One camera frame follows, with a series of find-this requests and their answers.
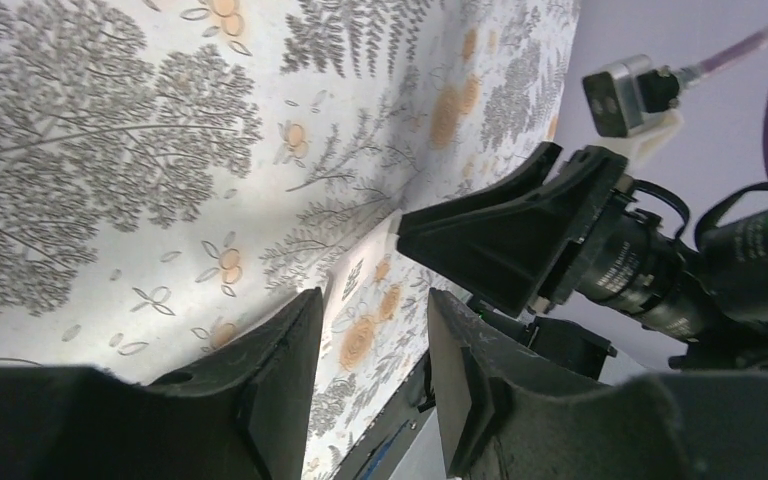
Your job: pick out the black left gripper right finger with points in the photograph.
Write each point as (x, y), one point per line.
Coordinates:
(505, 412)

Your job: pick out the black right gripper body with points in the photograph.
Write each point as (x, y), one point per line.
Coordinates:
(579, 256)

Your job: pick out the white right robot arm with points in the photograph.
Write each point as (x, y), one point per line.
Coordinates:
(703, 283)

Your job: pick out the floral patterned table mat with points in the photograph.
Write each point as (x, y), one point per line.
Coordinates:
(171, 172)

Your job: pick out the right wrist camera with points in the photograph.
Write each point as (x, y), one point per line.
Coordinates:
(633, 107)

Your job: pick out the white remote battery cover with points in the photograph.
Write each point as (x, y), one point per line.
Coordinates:
(349, 272)

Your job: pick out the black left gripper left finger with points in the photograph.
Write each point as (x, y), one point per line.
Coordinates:
(241, 412)

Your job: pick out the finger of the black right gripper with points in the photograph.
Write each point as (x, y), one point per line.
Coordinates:
(502, 250)
(529, 175)

